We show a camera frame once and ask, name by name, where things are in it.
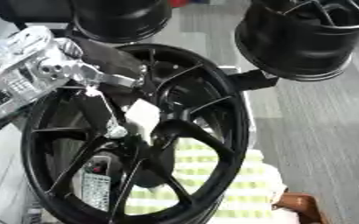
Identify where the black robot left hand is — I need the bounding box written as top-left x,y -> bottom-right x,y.
70,37 -> 151,140

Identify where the black wheel rim barrel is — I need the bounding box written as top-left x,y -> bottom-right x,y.
66,0 -> 175,45
233,0 -> 359,82

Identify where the white pin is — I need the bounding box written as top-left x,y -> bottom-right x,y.
123,100 -> 163,141

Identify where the black spoked wheel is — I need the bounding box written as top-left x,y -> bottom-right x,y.
18,43 -> 252,224

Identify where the grey perforated device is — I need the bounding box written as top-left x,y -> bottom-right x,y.
78,156 -> 114,212

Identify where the brown chair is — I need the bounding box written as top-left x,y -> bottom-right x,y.
271,192 -> 330,224

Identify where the black mounting bracket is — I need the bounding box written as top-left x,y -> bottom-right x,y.
225,69 -> 281,92

